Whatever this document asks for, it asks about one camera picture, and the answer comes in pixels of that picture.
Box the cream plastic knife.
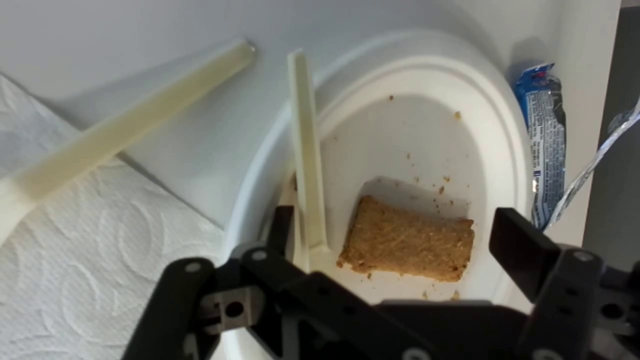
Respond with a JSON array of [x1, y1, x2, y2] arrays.
[[288, 49, 327, 271]]

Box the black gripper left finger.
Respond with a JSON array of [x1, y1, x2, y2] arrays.
[[266, 207, 294, 257]]

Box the cream plastic fork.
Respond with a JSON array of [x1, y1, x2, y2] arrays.
[[0, 38, 255, 242]]

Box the white paper napkin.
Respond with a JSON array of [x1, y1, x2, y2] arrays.
[[0, 70, 231, 360]]

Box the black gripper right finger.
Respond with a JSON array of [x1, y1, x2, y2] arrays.
[[490, 209, 560, 301]]

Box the blue silver snack wrapper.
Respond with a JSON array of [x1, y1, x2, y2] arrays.
[[512, 63, 566, 229]]

